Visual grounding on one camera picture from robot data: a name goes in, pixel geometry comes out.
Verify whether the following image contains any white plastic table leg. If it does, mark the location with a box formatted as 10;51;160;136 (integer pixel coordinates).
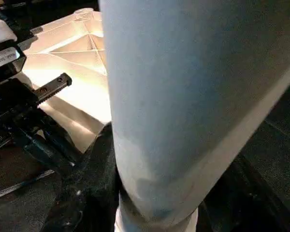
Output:
97;0;290;232

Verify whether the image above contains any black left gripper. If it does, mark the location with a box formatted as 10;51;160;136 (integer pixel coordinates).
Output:
0;72;84;178

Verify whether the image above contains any white plastic table top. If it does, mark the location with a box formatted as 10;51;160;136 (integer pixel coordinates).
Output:
15;7;113;154

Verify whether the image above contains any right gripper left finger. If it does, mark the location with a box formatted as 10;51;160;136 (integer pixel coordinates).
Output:
40;123;122;232

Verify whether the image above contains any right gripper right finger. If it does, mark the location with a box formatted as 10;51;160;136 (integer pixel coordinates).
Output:
196;154;290;232

